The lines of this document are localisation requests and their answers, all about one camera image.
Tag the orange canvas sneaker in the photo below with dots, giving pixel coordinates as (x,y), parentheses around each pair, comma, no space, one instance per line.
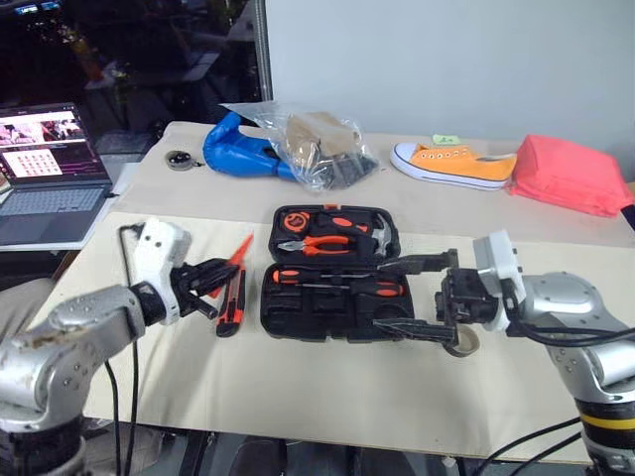
(461,166)

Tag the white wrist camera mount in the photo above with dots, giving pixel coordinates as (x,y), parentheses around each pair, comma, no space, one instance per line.
(156,248)
(493,258)

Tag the black plastic tool case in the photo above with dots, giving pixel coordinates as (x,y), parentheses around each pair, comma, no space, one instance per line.
(317,310)

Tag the orange pointed flat tool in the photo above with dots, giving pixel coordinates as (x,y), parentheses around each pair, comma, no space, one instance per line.
(244,248)

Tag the steel claw hammer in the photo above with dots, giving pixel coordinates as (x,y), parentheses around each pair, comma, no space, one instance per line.
(379,235)

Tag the orange black screwdriver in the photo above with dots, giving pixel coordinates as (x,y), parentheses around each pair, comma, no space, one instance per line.
(285,275)
(382,289)

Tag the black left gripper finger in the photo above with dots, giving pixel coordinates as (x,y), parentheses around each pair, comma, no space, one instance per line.
(215,273)
(205,306)

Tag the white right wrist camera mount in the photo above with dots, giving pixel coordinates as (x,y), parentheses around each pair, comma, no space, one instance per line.
(493,258)

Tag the metal window post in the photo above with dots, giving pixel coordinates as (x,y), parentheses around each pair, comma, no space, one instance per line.
(264,49)

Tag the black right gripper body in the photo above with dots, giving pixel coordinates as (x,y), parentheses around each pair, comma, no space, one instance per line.
(464,297)

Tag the blue plastic bag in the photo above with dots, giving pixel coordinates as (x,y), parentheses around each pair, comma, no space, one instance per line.
(233,154)

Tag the small round black tin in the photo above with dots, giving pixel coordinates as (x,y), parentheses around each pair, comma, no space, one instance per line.
(178,159)

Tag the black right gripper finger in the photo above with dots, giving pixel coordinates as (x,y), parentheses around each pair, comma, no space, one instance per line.
(421,331)
(426,261)

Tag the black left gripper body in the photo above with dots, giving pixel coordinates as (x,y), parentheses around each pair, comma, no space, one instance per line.
(184,287)

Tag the clear plastic bag with parts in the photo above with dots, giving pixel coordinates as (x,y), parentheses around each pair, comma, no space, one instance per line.
(322,149)

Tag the beige masking tape roll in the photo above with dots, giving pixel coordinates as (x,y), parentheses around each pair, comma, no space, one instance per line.
(469,344)

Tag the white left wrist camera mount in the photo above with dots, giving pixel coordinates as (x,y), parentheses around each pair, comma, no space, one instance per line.
(156,248)

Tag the orange black tape measure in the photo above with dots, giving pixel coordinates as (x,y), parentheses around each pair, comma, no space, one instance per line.
(295,221)

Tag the grey open laptop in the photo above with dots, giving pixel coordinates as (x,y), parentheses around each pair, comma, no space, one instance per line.
(44,188)

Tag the red folded cloth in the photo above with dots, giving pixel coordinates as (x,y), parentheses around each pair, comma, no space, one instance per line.
(565,173)

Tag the orange black utility knife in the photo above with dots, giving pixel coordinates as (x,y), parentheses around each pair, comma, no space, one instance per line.
(232,307)

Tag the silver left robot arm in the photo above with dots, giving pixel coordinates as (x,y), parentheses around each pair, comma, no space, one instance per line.
(74,317)

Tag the dark rounded shape under table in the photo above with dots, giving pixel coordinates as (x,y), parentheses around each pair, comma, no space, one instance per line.
(258,458)

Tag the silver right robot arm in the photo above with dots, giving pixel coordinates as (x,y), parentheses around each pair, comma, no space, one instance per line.
(570,302)

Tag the green paper tag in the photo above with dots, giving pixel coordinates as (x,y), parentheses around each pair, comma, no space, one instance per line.
(443,140)

